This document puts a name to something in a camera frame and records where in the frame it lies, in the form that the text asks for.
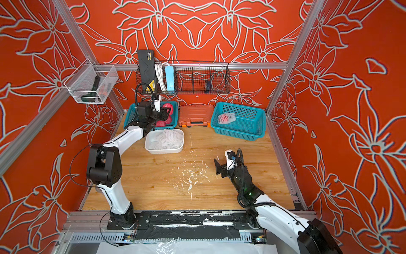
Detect white plastic tray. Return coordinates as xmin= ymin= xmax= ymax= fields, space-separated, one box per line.
xmin=144 ymin=129 xmax=184 ymax=155

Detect clear acrylic wall box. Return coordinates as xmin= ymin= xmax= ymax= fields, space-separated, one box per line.
xmin=63 ymin=59 xmax=118 ymax=105

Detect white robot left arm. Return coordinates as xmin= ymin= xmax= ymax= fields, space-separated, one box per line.
xmin=87 ymin=100 xmax=178 ymax=230

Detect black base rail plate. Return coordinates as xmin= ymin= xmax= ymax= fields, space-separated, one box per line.
xmin=103 ymin=210 xmax=268 ymax=244

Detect white coiled cable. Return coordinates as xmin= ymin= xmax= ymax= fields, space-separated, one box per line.
xmin=154 ymin=62 xmax=169 ymax=93

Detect light blue flat box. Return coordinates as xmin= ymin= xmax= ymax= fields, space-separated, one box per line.
xmin=165 ymin=66 xmax=175 ymax=93

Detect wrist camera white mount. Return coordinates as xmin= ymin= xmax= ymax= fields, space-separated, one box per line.
xmin=225 ymin=150 xmax=236 ymax=170
xmin=154 ymin=95 xmax=162 ymax=112

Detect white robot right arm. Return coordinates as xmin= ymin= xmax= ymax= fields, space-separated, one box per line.
xmin=214 ymin=158 xmax=342 ymax=254

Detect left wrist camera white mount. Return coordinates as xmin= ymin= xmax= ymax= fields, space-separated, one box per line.
xmin=154 ymin=95 xmax=162 ymax=112

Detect orange plastic tool case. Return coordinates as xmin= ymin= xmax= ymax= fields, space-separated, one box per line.
xmin=178 ymin=105 xmax=214 ymax=128

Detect teal basket with netted apples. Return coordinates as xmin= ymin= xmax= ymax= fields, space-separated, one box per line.
xmin=210 ymin=102 xmax=266 ymax=141

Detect dark green tool handle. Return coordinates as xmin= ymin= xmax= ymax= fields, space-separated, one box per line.
xmin=81 ymin=76 xmax=100 ymax=103

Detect black wire wall basket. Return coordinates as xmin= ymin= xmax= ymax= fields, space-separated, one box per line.
xmin=133 ymin=61 xmax=231 ymax=95

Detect teal empty basket left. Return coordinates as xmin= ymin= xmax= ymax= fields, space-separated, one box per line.
xmin=124 ymin=101 xmax=178 ymax=131

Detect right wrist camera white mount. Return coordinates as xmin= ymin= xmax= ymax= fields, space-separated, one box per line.
xmin=225 ymin=150 xmax=236 ymax=170

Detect small dark blue object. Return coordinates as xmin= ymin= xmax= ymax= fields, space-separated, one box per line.
xmin=204 ymin=80 xmax=213 ymax=94

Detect black box with yellow label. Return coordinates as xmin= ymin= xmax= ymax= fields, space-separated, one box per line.
xmin=137 ymin=50 xmax=156 ymax=92

